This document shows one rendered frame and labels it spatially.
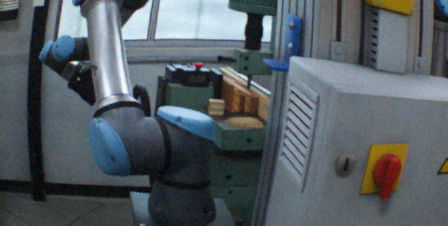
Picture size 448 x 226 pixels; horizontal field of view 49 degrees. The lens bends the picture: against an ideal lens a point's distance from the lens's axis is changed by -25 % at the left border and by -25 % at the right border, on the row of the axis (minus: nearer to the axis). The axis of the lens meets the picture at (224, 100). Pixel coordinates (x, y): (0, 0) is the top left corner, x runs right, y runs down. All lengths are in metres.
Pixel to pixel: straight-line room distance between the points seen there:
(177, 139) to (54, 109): 2.02
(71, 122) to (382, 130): 2.62
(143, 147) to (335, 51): 0.45
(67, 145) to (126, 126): 2.09
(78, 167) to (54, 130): 0.27
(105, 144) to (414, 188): 0.64
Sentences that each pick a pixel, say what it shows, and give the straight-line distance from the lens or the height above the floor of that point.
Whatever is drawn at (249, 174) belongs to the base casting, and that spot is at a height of 0.75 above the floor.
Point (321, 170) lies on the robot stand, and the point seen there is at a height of 1.13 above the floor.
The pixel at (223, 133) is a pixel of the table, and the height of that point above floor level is 0.89.
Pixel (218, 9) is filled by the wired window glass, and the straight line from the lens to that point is 3.45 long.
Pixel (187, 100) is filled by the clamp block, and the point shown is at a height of 0.92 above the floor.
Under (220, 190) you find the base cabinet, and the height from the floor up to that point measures 0.70.
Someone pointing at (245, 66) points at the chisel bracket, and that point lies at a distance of 1.97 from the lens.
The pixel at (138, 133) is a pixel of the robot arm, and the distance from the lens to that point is 1.19.
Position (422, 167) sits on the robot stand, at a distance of 0.80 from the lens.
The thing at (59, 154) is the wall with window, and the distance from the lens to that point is 3.27.
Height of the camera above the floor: 1.36
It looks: 13 degrees down
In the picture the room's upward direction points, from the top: 6 degrees clockwise
